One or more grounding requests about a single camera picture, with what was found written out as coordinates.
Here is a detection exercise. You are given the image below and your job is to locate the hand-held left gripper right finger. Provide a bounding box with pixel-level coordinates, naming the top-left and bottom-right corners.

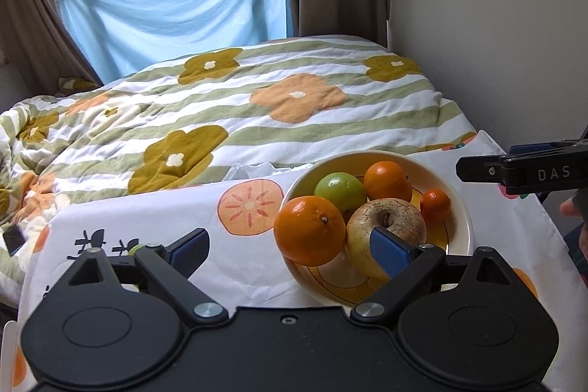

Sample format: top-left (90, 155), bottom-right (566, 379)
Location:
top-left (350, 227), bottom-right (522, 326)

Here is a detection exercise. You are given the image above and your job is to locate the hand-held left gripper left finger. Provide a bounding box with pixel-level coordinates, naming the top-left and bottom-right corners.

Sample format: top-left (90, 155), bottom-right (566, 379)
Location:
top-left (68, 228), bottom-right (230, 327)

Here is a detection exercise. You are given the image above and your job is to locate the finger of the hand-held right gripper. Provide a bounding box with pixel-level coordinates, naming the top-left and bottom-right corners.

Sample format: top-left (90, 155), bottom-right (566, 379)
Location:
top-left (508, 139), bottom-right (588, 156)
top-left (456, 151), bottom-right (588, 196)

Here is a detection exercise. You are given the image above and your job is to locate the large yellowish brown apple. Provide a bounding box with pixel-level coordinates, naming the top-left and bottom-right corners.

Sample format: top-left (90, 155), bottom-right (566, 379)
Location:
top-left (346, 198), bottom-right (428, 280)

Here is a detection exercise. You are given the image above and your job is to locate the small tangerine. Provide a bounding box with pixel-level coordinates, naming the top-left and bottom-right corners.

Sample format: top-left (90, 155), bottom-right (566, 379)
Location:
top-left (420, 188), bottom-right (452, 224)

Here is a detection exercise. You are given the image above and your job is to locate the large orange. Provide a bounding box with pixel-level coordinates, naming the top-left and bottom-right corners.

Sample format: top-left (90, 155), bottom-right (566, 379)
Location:
top-left (274, 195), bottom-right (347, 266)
top-left (364, 161), bottom-right (413, 203)

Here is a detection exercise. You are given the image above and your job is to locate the cream bowl with duck print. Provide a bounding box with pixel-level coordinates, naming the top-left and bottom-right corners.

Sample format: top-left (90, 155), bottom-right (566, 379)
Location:
top-left (280, 150), bottom-right (475, 308)

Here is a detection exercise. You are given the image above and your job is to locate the light green apple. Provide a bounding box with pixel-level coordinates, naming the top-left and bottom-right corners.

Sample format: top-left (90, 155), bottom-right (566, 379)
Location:
top-left (314, 172), bottom-right (368, 213)

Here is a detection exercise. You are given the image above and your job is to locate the person's right hand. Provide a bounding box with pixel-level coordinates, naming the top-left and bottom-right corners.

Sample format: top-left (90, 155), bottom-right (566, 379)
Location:
top-left (559, 192), bottom-right (588, 269)

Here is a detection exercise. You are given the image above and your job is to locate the white persimmon print tablecloth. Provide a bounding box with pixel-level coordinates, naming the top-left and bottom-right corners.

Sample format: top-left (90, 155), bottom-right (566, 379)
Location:
top-left (0, 130), bottom-right (570, 392)

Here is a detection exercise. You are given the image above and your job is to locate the floral striped blanket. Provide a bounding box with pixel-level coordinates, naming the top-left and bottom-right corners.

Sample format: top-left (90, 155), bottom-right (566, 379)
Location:
top-left (0, 35), bottom-right (478, 305)

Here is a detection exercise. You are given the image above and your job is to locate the black smartphone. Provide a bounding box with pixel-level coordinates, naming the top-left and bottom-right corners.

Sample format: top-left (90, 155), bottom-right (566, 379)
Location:
top-left (2, 224), bottom-right (26, 256)

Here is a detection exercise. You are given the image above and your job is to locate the light blue window cloth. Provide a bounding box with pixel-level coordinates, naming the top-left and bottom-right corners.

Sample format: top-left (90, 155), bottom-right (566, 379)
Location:
top-left (57, 0), bottom-right (295, 85)

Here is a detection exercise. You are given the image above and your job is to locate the grey bed headboard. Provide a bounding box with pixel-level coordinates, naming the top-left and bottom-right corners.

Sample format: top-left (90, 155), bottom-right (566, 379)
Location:
top-left (0, 61), bottom-right (28, 108)

